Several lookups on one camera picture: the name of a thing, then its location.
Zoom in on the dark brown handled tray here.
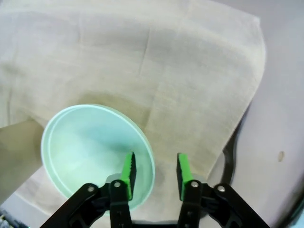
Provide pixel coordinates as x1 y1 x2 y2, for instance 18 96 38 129
206 105 250 190

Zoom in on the mint green bowl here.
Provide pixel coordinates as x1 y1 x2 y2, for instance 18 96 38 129
40 104 155 213

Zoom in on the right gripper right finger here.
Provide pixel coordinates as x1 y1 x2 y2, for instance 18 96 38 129
176 153 270 228

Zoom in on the beige cloth mat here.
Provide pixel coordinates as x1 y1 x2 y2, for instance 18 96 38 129
0 0 267 221

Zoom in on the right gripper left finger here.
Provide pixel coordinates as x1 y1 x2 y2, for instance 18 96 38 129
39 152 138 228

